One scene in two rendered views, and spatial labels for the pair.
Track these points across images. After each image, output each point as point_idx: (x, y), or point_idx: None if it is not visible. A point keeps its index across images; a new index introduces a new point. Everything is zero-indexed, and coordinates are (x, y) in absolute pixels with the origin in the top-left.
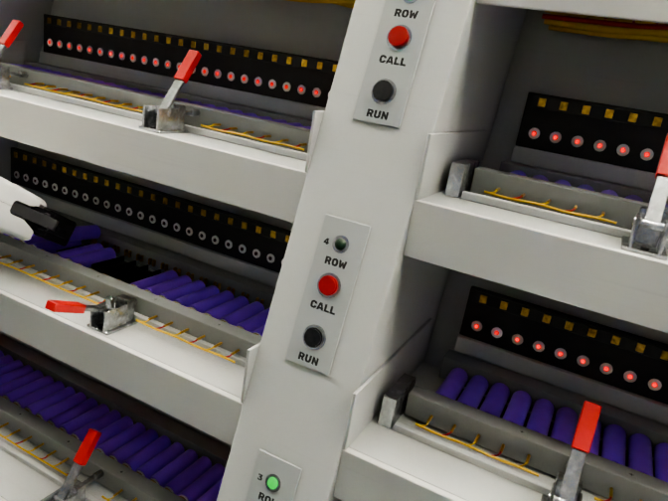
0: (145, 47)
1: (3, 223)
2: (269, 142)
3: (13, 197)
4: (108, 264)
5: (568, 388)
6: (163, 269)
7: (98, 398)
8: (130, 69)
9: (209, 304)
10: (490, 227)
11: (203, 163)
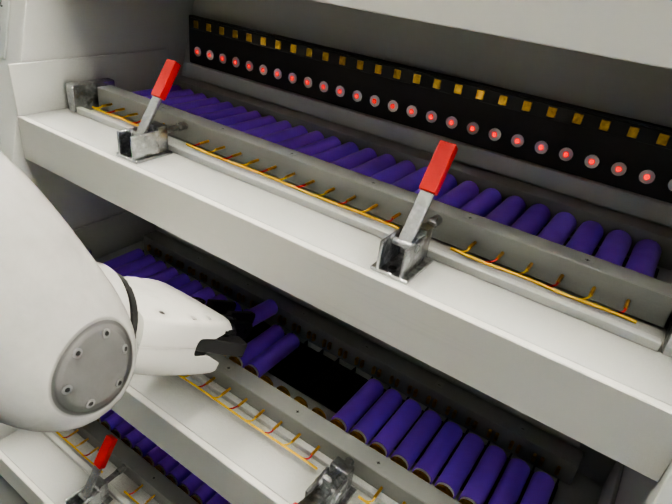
0: (325, 69)
1: (187, 370)
2: (572, 298)
3: (197, 337)
4: (292, 357)
5: None
6: (357, 364)
7: None
8: (304, 95)
9: (440, 459)
10: None
11: (484, 350)
